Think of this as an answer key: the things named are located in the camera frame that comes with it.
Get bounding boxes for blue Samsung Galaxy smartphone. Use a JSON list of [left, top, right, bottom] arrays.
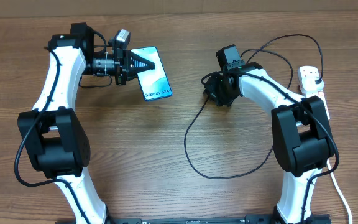
[[131, 46, 172, 101]]

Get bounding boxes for black USB charging cable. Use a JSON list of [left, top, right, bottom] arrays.
[[183, 34, 324, 180]]

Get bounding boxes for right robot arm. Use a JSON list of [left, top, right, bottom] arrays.
[[204, 45, 338, 223]]

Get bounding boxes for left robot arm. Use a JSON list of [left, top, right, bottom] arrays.
[[14, 22, 155, 223]]

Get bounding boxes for white charger plug adapter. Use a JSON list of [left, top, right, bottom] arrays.
[[300, 77, 324, 95]]

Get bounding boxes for white power strip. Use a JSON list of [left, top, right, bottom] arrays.
[[297, 65, 330, 120]]

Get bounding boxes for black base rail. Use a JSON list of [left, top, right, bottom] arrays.
[[106, 215, 281, 224]]

